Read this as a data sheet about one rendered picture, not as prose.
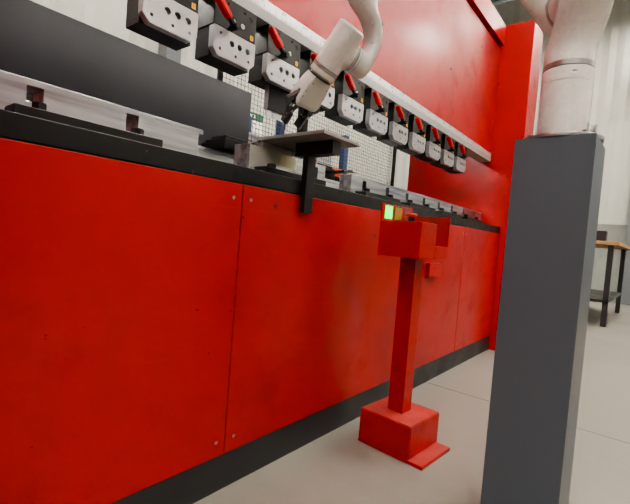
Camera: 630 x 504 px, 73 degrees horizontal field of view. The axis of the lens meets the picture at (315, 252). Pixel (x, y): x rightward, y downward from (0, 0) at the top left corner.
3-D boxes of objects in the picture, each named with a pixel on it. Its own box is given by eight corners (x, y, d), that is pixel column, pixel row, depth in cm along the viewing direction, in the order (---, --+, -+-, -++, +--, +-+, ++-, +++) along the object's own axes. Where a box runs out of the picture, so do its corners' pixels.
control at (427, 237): (418, 259, 135) (423, 202, 135) (377, 254, 146) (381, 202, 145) (446, 259, 150) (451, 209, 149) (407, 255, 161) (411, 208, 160)
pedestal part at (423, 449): (421, 471, 133) (425, 433, 132) (357, 440, 150) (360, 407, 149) (450, 450, 147) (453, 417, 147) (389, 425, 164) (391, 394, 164)
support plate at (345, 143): (323, 132, 116) (324, 129, 116) (257, 140, 132) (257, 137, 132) (359, 146, 130) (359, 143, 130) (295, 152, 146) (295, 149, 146)
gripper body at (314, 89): (326, 73, 132) (306, 104, 137) (305, 61, 124) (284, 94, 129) (339, 86, 129) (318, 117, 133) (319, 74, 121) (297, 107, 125)
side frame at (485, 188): (503, 352, 296) (536, 18, 288) (394, 328, 349) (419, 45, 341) (512, 347, 316) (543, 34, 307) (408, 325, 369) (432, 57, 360)
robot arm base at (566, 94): (608, 149, 113) (615, 78, 112) (599, 131, 98) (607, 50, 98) (530, 153, 125) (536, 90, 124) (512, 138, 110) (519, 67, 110)
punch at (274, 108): (267, 115, 135) (269, 85, 135) (262, 115, 137) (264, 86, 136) (288, 123, 143) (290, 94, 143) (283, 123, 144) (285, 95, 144)
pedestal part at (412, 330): (402, 414, 146) (415, 258, 144) (387, 408, 150) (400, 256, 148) (410, 409, 150) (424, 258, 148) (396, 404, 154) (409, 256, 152)
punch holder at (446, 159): (443, 163, 238) (446, 133, 238) (429, 163, 244) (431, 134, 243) (453, 167, 250) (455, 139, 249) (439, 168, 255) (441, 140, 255)
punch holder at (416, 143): (411, 147, 207) (414, 113, 207) (396, 149, 212) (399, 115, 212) (424, 154, 219) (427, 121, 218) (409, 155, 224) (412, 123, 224)
